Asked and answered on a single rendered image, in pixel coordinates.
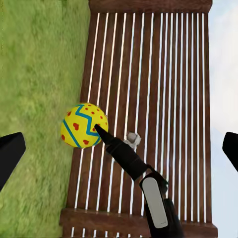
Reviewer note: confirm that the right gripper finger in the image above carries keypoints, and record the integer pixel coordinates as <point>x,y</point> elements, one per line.
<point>108,139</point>

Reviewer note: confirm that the easter egg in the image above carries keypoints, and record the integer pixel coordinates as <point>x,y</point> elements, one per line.
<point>78,127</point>

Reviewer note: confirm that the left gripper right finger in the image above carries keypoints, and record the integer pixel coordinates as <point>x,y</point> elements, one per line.
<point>230,148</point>

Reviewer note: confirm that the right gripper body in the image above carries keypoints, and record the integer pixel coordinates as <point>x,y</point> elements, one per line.
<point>122,153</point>

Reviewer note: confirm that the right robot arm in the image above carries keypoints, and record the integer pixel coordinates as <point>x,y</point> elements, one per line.
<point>161,214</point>

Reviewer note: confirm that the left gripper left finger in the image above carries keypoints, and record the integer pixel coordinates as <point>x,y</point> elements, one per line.
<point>12,147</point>

